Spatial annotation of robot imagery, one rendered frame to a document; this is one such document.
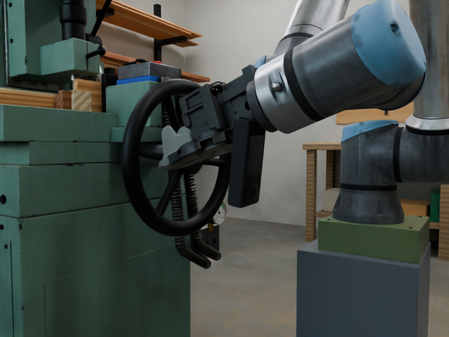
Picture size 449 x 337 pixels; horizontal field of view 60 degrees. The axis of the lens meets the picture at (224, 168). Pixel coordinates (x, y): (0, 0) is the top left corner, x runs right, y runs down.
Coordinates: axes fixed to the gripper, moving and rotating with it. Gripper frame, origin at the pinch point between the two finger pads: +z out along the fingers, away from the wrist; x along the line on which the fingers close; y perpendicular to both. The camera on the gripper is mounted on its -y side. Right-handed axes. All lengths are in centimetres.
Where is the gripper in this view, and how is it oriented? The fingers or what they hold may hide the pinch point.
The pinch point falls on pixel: (167, 168)
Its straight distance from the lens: 60.3
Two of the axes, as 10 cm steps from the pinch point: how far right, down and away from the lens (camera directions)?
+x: -5.8, 0.6, -8.1
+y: -2.9, -9.5, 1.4
